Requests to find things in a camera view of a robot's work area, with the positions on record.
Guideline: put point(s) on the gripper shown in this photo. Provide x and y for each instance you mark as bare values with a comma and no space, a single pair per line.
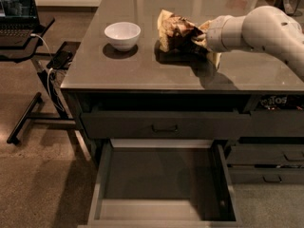
218,35

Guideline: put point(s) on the brown chip bag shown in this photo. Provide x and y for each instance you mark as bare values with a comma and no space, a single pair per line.
175,30

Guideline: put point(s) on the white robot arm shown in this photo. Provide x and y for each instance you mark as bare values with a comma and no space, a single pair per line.
264,29

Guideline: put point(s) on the black doritos chip bag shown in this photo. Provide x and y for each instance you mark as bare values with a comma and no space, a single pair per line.
275,102

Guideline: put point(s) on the dark top drawer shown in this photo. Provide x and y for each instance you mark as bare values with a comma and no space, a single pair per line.
167,116

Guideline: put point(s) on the grey kitchen counter cabinet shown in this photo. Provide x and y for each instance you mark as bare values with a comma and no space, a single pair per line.
98,68

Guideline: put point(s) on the right top drawer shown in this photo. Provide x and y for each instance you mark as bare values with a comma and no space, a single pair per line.
275,123

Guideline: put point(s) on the right bottom drawer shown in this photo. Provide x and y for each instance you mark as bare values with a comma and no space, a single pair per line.
267,175

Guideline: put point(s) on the right middle drawer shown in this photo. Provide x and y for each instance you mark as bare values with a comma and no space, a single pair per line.
266,154

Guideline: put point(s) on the open middle drawer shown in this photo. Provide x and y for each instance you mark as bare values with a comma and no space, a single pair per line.
163,188

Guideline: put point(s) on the white ceramic bowl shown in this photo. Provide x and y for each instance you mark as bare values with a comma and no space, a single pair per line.
123,36

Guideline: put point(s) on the black phone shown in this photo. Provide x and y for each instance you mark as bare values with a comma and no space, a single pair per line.
60,60

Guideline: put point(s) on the black laptop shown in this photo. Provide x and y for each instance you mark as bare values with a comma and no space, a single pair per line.
18,20

